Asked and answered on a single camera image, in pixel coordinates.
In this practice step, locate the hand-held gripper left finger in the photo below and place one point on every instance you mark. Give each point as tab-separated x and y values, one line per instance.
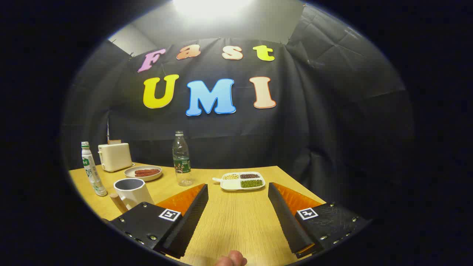
186	225

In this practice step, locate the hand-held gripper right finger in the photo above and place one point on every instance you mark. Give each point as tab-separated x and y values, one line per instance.
290	225

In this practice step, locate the white juice bottle green label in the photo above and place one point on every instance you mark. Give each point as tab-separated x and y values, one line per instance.
92	173

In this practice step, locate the clear water bottle green label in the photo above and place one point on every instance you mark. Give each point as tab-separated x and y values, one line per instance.
181	159

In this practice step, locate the wooden table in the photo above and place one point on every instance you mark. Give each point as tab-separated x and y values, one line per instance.
236	218

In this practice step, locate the white divided dish with beans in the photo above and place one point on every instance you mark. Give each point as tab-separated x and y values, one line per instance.
231	184

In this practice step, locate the white round plate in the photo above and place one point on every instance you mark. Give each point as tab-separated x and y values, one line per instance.
144	178

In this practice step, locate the red meat slices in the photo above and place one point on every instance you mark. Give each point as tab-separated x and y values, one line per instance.
146	172

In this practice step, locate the black backdrop cloth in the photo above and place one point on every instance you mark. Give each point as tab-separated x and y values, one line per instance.
314	129

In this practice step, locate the cream toaster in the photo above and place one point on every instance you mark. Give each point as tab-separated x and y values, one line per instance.
114	157

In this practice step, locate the toast slice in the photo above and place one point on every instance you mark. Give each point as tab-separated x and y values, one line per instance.
114	142

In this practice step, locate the bright ceiling light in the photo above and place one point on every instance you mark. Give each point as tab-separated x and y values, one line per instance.
212	7

